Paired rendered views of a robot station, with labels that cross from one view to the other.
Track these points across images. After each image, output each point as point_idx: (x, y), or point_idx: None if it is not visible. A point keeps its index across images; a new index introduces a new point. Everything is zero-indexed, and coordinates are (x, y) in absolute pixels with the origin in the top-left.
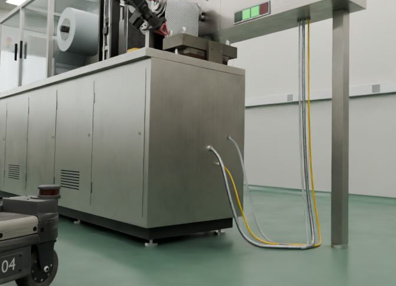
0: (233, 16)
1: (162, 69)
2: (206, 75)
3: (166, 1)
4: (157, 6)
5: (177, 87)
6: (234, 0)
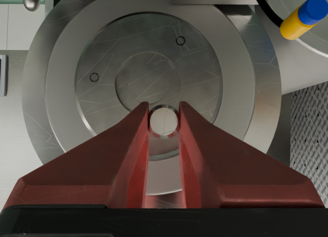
0: (4, 80)
1: None
2: None
3: (23, 81)
4: (115, 35)
5: None
6: (3, 136)
